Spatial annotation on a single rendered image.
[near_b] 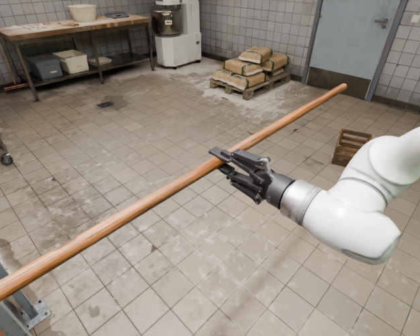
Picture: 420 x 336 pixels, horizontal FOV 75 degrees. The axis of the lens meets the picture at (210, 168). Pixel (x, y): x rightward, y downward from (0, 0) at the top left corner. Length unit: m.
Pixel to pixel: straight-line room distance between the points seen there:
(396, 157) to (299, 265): 1.51
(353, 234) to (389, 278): 1.66
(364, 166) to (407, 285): 1.67
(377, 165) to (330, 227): 0.15
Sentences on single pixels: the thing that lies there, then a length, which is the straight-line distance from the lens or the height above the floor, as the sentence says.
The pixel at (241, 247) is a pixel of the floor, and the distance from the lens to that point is 2.03.
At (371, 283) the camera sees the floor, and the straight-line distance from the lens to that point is 2.13.
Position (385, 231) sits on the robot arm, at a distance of 0.57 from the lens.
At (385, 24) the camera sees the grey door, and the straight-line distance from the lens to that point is 4.61.
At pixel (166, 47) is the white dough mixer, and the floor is 0.42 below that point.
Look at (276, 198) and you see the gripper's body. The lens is 0.61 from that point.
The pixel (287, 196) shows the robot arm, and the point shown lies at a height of 1.22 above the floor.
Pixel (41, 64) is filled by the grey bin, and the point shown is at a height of 0.46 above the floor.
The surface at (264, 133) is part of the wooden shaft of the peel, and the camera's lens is 0.84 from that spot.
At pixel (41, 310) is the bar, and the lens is 2.03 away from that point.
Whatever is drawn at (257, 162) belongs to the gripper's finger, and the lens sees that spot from 0.62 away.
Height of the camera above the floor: 1.61
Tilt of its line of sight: 36 degrees down
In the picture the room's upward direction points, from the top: straight up
